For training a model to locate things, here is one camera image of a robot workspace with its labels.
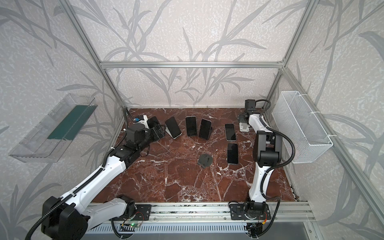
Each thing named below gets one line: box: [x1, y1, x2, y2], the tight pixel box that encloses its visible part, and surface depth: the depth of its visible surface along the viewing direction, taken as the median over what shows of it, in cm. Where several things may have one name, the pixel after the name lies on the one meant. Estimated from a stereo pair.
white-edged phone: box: [224, 123, 237, 142], surface depth 110 cm
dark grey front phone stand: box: [197, 153, 213, 169], surface depth 93 cm
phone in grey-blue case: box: [185, 116, 197, 137], surface depth 99 cm
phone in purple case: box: [199, 118, 213, 140], surface depth 97 cm
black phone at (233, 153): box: [227, 143, 239, 165], surface depth 96 cm
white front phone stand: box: [239, 122, 250, 132], surface depth 107 cm
